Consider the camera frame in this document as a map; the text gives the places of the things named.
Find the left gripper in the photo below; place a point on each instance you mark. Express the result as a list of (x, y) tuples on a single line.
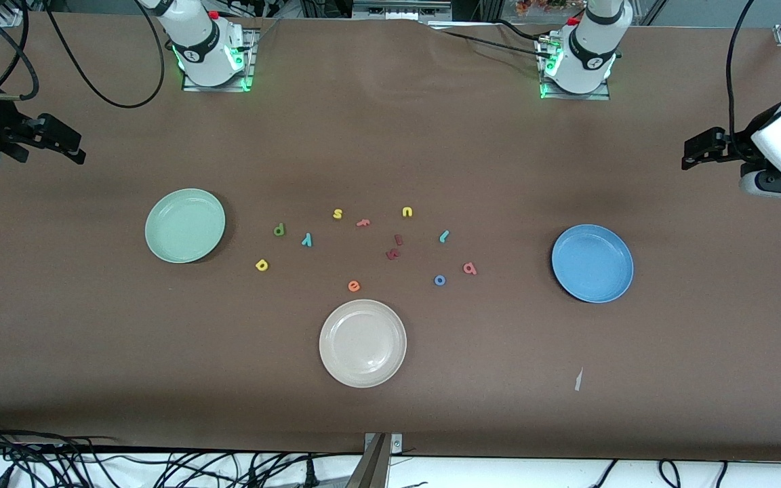
[(731, 146)]

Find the green foam letter p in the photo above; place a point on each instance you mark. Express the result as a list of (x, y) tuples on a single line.
[(279, 230)]

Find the pink foam letter a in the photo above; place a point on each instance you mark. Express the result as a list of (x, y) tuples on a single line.
[(471, 272)]

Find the teal foam letter y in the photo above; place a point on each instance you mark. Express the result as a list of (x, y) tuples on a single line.
[(307, 240)]

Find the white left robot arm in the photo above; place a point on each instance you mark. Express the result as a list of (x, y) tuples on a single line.
[(590, 47)]

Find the pale green plate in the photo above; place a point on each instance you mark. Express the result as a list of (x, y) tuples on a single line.
[(185, 226)]

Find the blue plate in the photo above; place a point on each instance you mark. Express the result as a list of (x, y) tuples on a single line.
[(592, 263)]

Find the orange artificial flowers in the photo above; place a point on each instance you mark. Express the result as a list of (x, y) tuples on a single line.
[(539, 7)]

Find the white tape scrap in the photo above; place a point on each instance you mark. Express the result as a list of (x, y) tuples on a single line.
[(578, 379)]

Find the brown paper table cover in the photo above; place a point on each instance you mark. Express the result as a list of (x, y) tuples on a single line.
[(390, 135)]

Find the dark red foam letter z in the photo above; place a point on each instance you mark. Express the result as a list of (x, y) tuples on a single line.
[(392, 254)]

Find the grey metal box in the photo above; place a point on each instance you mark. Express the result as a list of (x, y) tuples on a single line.
[(401, 8)]

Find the beige plate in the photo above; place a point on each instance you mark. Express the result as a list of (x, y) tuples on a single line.
[(363, 343)]

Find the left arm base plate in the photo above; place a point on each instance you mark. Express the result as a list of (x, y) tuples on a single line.
[(577, 96)]

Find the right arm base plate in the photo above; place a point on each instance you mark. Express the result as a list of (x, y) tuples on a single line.
[(217, 88)]

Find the aluminium post with bracket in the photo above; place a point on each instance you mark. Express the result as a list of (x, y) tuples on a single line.
[(377, 464)]

